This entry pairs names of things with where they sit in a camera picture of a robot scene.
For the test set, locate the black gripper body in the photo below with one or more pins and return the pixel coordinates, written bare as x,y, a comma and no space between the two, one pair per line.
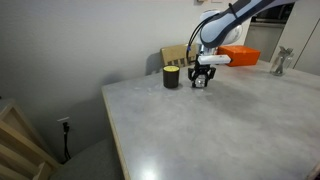
202,69

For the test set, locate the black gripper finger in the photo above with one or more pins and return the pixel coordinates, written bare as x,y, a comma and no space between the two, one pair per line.
211,73
192,76

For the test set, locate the silver bottle lid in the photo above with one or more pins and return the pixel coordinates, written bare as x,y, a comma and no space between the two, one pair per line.
201,78

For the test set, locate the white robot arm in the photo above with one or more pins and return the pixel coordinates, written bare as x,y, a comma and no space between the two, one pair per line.
221,28

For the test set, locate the small silver metal cup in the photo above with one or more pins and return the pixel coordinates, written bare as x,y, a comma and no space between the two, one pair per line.
201,84

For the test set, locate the brown candle jar yellow wax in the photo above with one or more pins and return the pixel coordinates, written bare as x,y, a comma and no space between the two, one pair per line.
171,79

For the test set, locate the light wooden slat chair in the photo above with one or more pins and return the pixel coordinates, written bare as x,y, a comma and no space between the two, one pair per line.
20,146
173,53

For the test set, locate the orange cardboard box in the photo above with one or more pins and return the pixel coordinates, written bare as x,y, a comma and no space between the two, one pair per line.
243,55

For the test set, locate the clear glass jar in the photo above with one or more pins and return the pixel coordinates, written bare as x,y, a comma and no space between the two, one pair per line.
280,65

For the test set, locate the white tall cabinet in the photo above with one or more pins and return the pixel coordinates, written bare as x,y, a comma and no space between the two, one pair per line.
308,30

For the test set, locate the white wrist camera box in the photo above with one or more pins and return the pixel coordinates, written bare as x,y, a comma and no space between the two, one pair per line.
215,59

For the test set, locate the beige wall thermostat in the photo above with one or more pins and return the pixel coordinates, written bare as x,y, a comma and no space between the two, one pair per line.
201,1

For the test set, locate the white double light switch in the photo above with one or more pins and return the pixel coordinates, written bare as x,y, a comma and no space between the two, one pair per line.
217,1

